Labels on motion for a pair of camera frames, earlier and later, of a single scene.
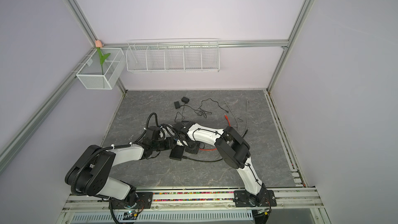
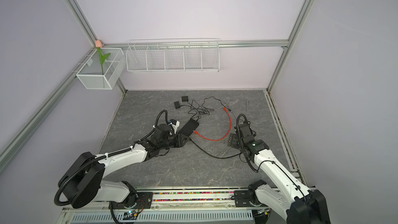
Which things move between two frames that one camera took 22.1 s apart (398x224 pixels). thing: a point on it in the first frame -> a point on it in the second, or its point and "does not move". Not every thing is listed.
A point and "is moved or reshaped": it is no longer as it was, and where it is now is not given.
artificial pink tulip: x=98 y=44 does not move
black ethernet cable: x=193 y=141 is moved or reshaped
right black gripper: x=192 y=151 -> x=233 y=140
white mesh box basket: x=90 y=75 does not move
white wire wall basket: x=176 y=55 does not move
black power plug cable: x=182 y=116 -> x=194 y=108
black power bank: x=176 y=152 is moved or reshaped
